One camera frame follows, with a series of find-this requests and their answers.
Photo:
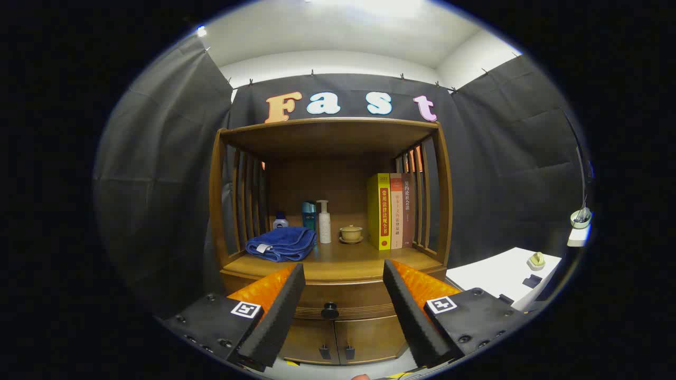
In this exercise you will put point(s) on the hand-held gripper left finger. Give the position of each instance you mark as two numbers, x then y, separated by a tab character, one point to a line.
280	316

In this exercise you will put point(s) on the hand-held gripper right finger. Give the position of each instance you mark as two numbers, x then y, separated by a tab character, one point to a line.
409	316

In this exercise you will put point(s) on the wooden cabinet door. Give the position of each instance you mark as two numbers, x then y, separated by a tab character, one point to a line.
306	338
369	338

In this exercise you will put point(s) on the wooden countertop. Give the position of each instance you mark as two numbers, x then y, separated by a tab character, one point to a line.
348	258

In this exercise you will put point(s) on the wooden cabinet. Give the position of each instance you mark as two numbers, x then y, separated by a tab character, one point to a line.
327	137

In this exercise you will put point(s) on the folded blue towel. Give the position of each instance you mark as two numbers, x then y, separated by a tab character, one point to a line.
282	243

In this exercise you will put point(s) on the white side table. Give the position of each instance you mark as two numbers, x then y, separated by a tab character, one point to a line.
491	274

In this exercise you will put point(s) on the small white blue-capped bottle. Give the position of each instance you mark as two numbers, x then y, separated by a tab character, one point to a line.
280	221

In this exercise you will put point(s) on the orange and cream book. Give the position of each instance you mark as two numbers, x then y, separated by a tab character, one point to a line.
396	221

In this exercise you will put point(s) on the small black block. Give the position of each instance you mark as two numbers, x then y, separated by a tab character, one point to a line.
532	281
506	299

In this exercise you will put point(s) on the white pump bottle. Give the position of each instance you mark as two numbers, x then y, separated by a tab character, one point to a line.
324	227

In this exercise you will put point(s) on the beige lidded teacup with saucer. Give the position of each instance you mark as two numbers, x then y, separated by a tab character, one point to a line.
351	233

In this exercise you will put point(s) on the blue transparent bottle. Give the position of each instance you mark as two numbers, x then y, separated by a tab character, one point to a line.
309	216

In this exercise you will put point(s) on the brown book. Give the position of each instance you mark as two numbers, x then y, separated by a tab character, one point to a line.
408	211

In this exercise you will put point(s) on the thick yellow book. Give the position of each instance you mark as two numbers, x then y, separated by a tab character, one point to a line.
377	211

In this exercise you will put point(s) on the small green and white object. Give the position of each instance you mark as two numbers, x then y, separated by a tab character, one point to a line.
536	260

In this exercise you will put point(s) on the white round container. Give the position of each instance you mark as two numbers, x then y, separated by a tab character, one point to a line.
580	219

